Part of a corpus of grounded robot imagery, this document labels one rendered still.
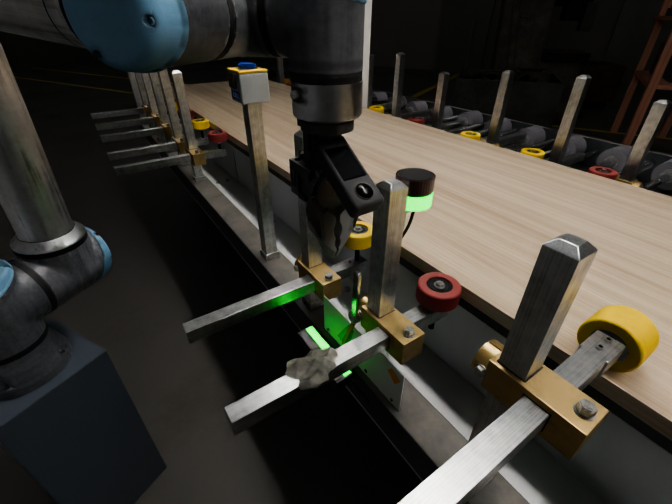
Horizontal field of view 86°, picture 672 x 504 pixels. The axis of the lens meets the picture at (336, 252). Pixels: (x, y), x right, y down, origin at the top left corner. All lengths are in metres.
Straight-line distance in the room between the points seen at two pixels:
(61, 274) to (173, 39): 0.78
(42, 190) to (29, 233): 0.11
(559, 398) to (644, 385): 0.20
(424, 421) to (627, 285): 0.46
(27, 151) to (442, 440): 0.98
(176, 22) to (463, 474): 0.48
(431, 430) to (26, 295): 0.89
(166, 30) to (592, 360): 0.59
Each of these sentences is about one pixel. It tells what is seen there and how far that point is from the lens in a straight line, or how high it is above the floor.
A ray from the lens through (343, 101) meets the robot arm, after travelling 0.46.
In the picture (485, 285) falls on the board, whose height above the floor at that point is 0.90.
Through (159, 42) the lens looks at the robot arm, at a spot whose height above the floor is 1.30.
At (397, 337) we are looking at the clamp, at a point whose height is 0.87.
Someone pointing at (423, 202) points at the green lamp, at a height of 1.09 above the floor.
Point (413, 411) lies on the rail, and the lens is 0.75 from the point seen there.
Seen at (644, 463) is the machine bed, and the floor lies 0.75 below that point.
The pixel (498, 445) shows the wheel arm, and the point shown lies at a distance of 0.44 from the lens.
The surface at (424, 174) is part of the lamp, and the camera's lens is 0.57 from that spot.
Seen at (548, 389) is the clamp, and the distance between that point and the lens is 0.49.
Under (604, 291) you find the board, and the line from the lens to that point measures 0.82.
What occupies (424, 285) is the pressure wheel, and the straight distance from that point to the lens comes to 0.68.
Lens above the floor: 1.32
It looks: 33 degrees down
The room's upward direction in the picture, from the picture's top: straight up
